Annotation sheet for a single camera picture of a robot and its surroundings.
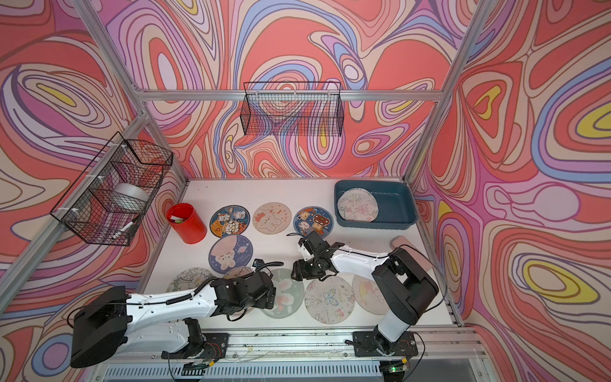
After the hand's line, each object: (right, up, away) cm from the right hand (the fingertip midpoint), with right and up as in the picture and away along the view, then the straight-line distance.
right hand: (300, 281), depth 86 cm
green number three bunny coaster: (-4, -4, -2) cm, 6 cm away
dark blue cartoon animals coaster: (-32, +21, +18) cm, 43 cm away
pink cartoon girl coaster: (+24, -5, -2) cm, 25 cm away
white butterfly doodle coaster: (+11, -5, -4) cm, 12 cm away
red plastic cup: (-44, +18, +7) cm, 48 cm away
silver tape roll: (-50, +31, -17) cm, 61 cm away
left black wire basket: (-56, +30, -17) cm, 66 cm away
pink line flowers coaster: (+26, +28, +22) cm, 44 cm away
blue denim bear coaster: (+3, +21, +19) cm, 28 cm away
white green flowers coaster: (-42, 0, +2) cm, 42 cm away
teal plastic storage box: (+43, +26, +20) cm, 54 cm away
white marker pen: (-54, +21, -15) cm, 60 cm away
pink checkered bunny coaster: (-14, +22, +19) cm, 32 cm away
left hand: (-11, -4, -4) cm, 12 cm away
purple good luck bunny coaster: (-29, +9, +8) cm, 31 cm away
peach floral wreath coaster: (-24, +3, +2) cm, 24 cm away
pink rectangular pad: (+41, +13, +10) cm, 44 cm away
